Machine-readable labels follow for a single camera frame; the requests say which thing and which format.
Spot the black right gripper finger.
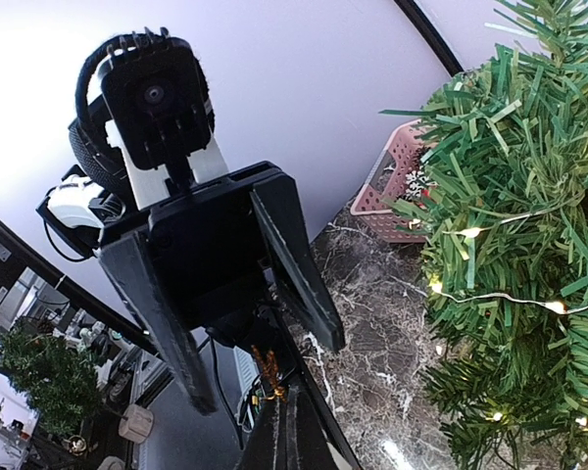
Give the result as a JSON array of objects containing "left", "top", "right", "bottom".
[{"left": 235, "top": 396, "right": 338, "bottom": 470}]

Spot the small green christmas tree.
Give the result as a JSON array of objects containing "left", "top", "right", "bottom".
[{"left": 392, "top": 1, "right": 588, "bottom": 469}]

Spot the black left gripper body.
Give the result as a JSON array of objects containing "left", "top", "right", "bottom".
[{"left": 101, "top": 162, "right": 301, "bottom": 329}]

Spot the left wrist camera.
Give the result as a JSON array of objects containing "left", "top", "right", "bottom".
[{"left": 69, "top": 28, "right": 228, "bottom": 212}]

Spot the pink plastic basket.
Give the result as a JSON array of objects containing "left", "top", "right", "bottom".
[{"left": 350, "top": 120, "right": 425, "bottom": 244}]

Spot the white snowflake ornament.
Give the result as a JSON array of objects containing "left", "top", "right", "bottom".
[{"left": 402, "top": 169, "right": 435, "bottom": 201}]

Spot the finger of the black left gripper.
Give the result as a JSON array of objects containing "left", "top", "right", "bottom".
[
  {"left": 99, "top": 233, "right": 218, "bottom": 415},
  {"left": 251, "top": 186, "right": 345, "bottom": 353}
]

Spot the background decorated christmas tree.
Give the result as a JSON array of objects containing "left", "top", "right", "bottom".
[{"left": 0, "top": 327, "right": 103, "bottom": 437}]

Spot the fairy light string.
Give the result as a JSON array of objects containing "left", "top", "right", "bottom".
[{"left": 426, "top": 147, "right": 588, "bottom": 427}]

